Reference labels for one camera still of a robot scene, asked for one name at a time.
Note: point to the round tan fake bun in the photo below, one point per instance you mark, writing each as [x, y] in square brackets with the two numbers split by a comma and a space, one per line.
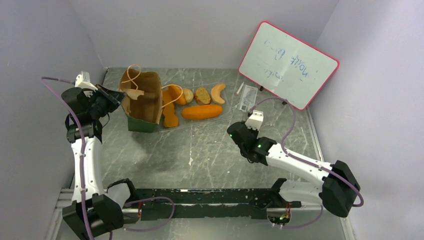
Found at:
[188, 95]

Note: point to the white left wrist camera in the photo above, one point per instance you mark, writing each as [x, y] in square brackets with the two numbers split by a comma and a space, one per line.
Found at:
[83, 81]

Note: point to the white pink marker pen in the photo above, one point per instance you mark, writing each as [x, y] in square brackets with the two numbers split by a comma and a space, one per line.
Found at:
[239, 89]

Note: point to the orange fake baguette loaf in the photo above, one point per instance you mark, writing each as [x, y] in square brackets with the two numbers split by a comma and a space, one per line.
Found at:
[201, 112]

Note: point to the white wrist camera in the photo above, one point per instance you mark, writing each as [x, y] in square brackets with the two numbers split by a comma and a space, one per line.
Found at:
[83, 81]
[255, 120]

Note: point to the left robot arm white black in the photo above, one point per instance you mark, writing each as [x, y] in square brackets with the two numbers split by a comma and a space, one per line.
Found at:
[94, 211]

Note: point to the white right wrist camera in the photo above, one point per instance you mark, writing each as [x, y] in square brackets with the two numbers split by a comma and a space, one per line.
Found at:
[255, 120]

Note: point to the pink framed whiteboard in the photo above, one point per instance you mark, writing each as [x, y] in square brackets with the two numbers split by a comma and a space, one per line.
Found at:
[286, 66]

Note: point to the tan fake croissant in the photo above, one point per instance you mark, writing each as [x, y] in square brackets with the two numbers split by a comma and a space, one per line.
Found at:
[215, 94]

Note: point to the green paper bag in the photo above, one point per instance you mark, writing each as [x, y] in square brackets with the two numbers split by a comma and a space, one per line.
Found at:
[143, 103]

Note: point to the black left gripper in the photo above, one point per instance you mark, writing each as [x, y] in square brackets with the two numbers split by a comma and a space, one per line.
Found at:
[114, 98]

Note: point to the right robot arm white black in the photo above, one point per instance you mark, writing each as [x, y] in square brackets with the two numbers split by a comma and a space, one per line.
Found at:
[331, 185]

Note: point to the orange fake bread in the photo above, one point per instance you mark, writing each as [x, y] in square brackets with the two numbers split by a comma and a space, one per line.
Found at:
[171, 120]

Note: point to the white ruler package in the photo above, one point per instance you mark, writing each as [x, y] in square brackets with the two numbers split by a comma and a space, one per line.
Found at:
[248, 97]

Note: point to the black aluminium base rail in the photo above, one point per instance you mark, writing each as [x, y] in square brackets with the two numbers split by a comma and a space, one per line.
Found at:
[255, 203]

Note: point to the aluminium side rail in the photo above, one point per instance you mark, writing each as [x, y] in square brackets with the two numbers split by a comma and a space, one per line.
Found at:
[315, 139]

